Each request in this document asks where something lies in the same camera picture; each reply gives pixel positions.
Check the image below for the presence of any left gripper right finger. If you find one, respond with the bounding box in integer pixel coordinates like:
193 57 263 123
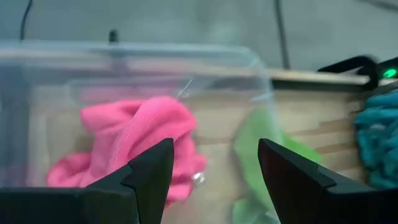
257 138 398 224

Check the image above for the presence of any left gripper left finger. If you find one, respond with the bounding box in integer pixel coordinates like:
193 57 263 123
0 138 175 224

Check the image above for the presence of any pink microfiber towel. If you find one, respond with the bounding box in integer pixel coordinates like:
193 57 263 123
45 136 208 208
80 95 198 175

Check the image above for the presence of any green microfiber towel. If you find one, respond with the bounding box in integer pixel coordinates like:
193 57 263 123
230 107 323 224

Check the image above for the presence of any clear plastic bin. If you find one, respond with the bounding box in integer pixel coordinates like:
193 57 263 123
0 40 282 224

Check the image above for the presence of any black aluminium table frame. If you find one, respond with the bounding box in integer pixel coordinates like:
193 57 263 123
269 77 373 93

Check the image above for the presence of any thin black floor cable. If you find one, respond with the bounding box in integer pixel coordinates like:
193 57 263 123
19 0 34 42

